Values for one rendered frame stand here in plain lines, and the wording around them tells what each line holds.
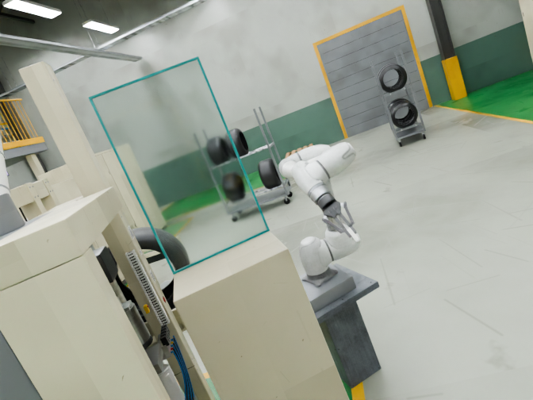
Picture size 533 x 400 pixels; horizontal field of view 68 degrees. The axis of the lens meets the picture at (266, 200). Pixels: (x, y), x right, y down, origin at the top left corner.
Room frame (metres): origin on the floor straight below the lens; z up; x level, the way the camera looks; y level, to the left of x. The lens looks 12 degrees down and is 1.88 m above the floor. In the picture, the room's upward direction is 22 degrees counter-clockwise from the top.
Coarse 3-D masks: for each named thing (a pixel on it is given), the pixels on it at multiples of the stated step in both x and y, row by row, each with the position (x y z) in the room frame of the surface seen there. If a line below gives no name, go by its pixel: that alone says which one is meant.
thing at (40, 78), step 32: (32, 96) 2.16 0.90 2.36; (64, 96) 2.26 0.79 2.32; (64, 128) 2.16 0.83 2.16; (64, 160) 2.16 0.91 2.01; (96, 160) 2.26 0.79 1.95; (96, 192) 2.16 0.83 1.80; (128, 224) 2.29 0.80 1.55; (160, 288) 2.29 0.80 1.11; (192, 352) 2.29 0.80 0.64; (192, 384) 2.16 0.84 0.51
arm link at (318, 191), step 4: (316, 184) 1.64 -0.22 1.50; (320, 184) 1.64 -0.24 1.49; (324, 184) 1.65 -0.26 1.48; (312, 188) 1.64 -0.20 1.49; (316, 188) 1.63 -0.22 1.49; (320, 188) 1.62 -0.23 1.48; (324, 188) 1.63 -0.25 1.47; (328, 188) 1.65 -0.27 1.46; (312, 192) 1.64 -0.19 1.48; (316, 192) 1.62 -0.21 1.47; (320, 192) 1.61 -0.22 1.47; (324, 192) 1.61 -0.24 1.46; (328, 192) 1.62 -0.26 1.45; (312, 196) 1.64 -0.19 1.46; (316, 196) 1.61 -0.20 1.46; (320, 196) 1.61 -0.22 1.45; (312, 200) 1.65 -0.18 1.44; (316, 200) 1.62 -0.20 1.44; (316, 204) 1.64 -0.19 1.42
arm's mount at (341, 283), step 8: (344, 272) 2.33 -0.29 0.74; (328, 280) 2.31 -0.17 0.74; (336, 280) 2.27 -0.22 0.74; (344, 280) 2.24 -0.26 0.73; (352, 280) 2.26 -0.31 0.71; (312, 288) 2.29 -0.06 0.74; (320, 288) 2.25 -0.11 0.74; (328, 288) 2.22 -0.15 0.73; (336, 288) 2.22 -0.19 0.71; (344, 288) 2.23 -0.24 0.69; (352, 288) 2.25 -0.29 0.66; (312, 296) 2.21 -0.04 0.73; (320, 296) 2.19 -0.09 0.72; (328, 296) 2.20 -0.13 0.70; (336, 296) 2.21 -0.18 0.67; (312, 304) 2.16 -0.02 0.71; (320, 304) 2.18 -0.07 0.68
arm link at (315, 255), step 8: (304, 240) 2.39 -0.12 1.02; (312, 240) 2.34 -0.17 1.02; (320, 240) 2.38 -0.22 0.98; (304, 248) 2.33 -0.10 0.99; (312, 248) 2.31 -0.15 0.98; (320, 248) 2.31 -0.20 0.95; (304, 256) 2.33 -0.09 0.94; (312, 256) 2.30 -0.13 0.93; (320, 256) 2.30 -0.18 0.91; (328, 256) 2.31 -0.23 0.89; (304, 264) 2.35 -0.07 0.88; (312, 264) 2.31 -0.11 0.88; (320, 264) 2.31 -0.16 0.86; (328, 264) 2.34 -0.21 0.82; (312, 272) 2.32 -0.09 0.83; (320, 272) 2.31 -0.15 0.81
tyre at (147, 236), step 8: (136, 232) 2.47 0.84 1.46; (144, 232) 2.46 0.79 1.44; (152, 232) 2.48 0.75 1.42; (144, 240) 2.39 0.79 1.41; (152, 240) 2.40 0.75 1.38; (144, 248) 2.37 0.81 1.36; (152, 248) 2.38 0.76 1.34; (160, 248) 2.39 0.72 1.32; (112, 256) 2.35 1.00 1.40; (120, 280) 2.61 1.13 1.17; (128, 288) 2.63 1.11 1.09; (168, 288) 2.65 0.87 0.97; (128, 296) 2.60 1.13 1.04; (168, 296) 2.62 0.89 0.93; (136, 304) 2.58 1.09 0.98
